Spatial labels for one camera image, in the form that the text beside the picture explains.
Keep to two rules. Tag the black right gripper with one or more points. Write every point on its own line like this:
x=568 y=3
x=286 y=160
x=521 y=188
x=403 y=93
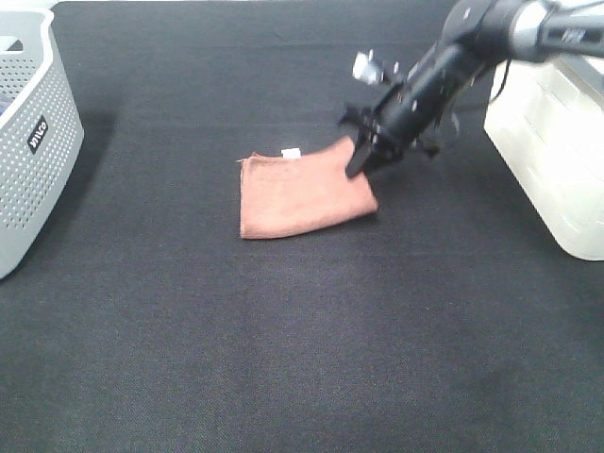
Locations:
x=386 y=130

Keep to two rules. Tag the black fabric table mat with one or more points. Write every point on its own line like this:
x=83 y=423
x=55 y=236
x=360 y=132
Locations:
x=140 y=321

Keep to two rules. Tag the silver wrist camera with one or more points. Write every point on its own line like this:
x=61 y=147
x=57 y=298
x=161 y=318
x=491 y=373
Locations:
x=367 y=69

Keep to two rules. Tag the orange microfiber towel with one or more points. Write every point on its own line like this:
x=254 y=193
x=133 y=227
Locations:
x=286 y=197

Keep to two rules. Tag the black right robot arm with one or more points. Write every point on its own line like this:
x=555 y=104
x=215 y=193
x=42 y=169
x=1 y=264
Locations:
x=476 y=36

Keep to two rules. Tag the white plastic storage bin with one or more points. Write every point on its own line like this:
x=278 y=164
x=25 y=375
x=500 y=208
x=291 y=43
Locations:
x=546 y=122

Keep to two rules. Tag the grey perforated laundry basket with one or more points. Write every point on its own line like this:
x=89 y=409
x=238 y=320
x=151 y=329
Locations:
x=41 y=131

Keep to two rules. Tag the blue cloth in basket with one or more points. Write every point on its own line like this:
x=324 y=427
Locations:
x=4 y=104

